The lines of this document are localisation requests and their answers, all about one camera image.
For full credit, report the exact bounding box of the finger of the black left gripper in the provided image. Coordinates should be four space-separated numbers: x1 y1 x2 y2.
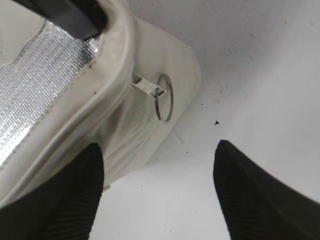
29 0 111 41

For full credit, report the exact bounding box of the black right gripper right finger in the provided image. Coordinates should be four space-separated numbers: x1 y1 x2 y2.
212 140 320 240

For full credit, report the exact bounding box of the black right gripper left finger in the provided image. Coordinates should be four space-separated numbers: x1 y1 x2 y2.
0 143 104 240

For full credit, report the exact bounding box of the cream zippered bag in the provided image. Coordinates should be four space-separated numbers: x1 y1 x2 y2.
0 0 202 208

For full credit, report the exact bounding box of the silver zipper pull with ring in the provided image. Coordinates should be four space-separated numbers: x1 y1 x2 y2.
132 73 174 123

